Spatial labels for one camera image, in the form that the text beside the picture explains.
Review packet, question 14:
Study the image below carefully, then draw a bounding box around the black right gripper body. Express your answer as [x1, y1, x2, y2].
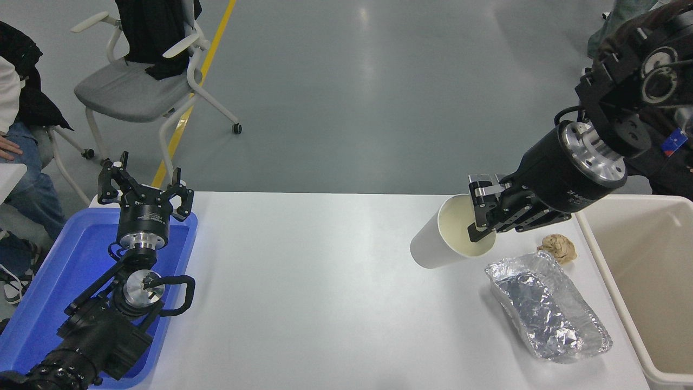
[506, 126, 626, 217]

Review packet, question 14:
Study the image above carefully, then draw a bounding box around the person's hand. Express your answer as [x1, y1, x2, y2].
[0, 135, 24, 161]

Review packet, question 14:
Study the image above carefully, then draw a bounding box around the grey white office chair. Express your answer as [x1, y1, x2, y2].
[71, 0, 243, 187]

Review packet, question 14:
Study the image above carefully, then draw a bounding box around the white chair frame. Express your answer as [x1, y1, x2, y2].
[46, 126, 95, 205]

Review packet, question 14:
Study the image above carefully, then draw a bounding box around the large pale bin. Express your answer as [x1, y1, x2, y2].
[575, 194, 693, 390]

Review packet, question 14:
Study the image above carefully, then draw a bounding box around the blue red badge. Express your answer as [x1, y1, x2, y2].
[661, 129, 688, 158]

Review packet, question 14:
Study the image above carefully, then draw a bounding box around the black garment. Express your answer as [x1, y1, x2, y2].
[115, 0, 202, 81]

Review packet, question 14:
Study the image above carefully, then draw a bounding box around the crumpled tan paper ball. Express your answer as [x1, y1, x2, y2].
[537, 233, 578, 265]

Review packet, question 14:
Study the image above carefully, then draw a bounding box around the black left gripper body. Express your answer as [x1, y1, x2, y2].
[116, 188, 173, 238]

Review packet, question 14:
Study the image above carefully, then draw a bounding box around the small white table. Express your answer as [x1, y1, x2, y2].
[0, 164, 27, 204]

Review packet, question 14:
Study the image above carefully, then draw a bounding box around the crumpled silver foil tray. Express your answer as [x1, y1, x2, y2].
[485, 251, 613, 363]

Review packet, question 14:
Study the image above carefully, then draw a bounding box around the blue plastic tray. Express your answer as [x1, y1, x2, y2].
[0, 207, 198, 389]

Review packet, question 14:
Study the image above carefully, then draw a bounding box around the white paper cup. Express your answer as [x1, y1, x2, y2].
[410, 193, 497, 270]

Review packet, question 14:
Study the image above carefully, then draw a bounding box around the person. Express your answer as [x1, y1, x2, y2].
[587, 0, 658, 59]
[593, 0, 693, 198]
[0, 20, 74, 304]

